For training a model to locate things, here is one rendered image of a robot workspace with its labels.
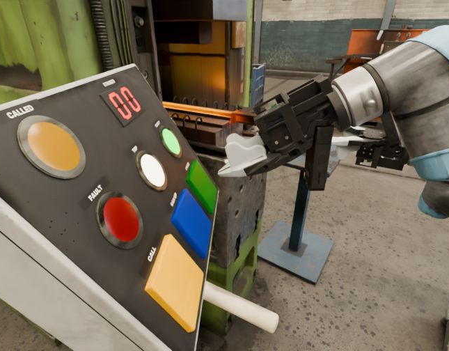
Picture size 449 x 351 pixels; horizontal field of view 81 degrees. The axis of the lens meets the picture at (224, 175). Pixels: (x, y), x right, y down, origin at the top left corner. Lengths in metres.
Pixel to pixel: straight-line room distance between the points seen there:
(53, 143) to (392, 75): 0.38
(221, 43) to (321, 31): 7.36
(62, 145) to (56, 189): 0.04
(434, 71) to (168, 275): 0.39
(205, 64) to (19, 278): 1.05
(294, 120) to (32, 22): 0.53
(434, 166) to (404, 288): 1.45
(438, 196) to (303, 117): 0.51
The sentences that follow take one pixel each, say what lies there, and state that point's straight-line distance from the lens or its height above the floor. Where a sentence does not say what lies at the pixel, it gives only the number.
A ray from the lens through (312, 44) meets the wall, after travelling 8.48.
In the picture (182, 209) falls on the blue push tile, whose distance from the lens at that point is 0.36.
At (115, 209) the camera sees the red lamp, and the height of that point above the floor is 1.10.
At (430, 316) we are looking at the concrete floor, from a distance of 1.81.
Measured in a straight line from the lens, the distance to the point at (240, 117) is 0.88.
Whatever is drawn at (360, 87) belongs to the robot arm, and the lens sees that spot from 0.40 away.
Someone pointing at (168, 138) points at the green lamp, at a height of 1.10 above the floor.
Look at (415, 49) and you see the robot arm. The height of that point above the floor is 1.23.
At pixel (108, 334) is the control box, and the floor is 1.02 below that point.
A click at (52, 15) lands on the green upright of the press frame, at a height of 1.27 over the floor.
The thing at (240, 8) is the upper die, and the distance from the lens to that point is 0.89.
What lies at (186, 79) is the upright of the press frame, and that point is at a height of 1.05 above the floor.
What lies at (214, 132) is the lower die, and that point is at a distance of 0.80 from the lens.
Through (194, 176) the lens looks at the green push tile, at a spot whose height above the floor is 1.04.
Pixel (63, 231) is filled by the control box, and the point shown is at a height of 1.12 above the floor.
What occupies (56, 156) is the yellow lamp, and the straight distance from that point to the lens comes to 0.25.
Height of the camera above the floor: 1.25
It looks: 29 degrees down
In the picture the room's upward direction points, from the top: straight up
